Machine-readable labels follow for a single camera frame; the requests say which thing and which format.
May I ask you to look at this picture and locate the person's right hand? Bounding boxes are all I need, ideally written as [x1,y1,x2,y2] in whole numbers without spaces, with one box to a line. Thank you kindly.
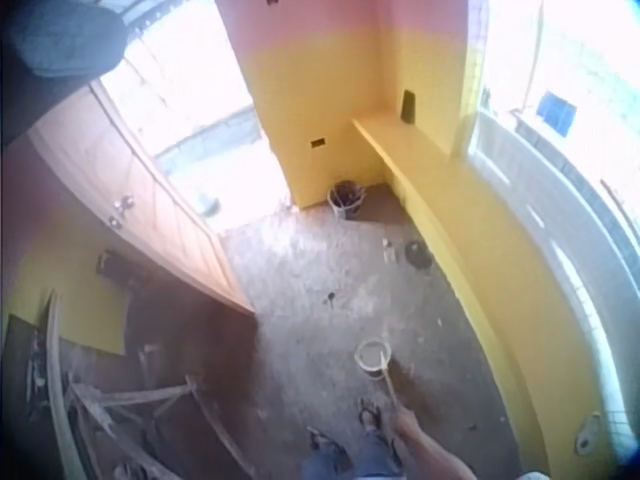
[392,405,422,437]

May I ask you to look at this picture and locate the blue sheet outside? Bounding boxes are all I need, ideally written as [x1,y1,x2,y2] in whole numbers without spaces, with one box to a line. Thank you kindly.
[536,91,578,137]

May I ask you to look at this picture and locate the person's legs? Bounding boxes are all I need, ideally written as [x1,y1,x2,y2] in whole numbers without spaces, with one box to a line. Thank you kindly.
[299,397,407,480]

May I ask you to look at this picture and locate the black round lid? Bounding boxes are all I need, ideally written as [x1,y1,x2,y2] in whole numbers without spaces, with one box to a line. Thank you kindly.
[404,240,433,268]

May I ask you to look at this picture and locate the wooden door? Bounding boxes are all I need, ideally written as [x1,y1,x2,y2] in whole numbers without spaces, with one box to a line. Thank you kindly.
[27,79,257,317]

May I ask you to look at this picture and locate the white round wall fitting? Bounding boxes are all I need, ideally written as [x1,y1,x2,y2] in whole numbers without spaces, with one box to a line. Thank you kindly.
[572,411,604,456]

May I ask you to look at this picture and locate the wooden stirring stick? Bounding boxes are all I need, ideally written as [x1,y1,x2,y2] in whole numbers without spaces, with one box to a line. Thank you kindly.
[378,350,401,410]

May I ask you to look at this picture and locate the yellow concrete ledge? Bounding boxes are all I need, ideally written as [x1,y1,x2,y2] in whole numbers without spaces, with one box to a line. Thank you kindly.
[351,116,506,321]

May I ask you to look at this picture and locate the dark grey head rig pad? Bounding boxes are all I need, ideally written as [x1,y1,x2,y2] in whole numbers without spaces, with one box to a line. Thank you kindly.
[0,0,127,81]

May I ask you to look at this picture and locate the dark bucket with tools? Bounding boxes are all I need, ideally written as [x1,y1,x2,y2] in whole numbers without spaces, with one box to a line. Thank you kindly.
[327,180,366,218]

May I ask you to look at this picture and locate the black box on wall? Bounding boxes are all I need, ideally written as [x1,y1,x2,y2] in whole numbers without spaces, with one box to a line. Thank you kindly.
[96,249,147,292]

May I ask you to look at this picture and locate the white window frame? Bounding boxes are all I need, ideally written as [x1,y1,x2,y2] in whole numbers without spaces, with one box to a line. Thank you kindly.
[467,112,640,451]

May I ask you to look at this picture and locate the white paint bucket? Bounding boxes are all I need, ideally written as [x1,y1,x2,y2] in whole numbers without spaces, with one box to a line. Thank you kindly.
[354,339,393,380]

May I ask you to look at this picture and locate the black wall socket recess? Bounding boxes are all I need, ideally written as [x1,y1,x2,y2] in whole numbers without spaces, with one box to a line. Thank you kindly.
[400,88,418,124]

